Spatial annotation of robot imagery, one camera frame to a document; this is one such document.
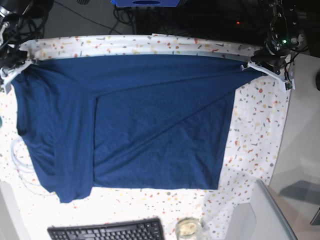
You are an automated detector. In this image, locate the terrazzo patterned tablecloth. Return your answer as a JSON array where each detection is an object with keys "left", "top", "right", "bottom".
[{"left": 0, "top": 34, "right": 290, "bottom": 240}]

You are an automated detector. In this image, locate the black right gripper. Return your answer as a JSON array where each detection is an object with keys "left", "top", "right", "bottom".
[{"left": 0, "top": 47, "right": 28, "bottom": 69}]

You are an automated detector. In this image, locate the black computer keyboard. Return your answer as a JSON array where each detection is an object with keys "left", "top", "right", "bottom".
[{"left": 47, "top": 218, "right": 165, "bottom": 240}]

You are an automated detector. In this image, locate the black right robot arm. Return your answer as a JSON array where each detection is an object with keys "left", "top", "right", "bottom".
[{"left": 0, "top": 0, "right": 33, "bottom": 68}]

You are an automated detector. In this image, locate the coiled white cable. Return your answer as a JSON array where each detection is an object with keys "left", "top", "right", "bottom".
[{"left": 9, "top": 136, "right": 57, "bottom": 197}]

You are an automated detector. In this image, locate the grey monitor edge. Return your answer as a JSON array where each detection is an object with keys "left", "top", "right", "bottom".
[{"left": 250, "top": 180, "right": 297, "bottom": 240}]

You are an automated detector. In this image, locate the blue box at top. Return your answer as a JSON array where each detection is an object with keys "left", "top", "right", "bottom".
[{"left": 111, "top": 0, "right": 188, "bottom": 8}]

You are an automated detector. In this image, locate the clear glass jar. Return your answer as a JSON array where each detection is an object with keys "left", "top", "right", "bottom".
[{"left": 175, "top": 217, "right": 203, "bottom": 240}]

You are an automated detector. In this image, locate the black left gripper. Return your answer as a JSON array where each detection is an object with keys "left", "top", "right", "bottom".
[{"left": 250, "top": 47, "right": 290, "bottom": 74}]

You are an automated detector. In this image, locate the dark blue t-shirt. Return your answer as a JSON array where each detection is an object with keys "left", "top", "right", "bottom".
[{"left": 12, "top": 54, "right": 259, "bottom": 203}]

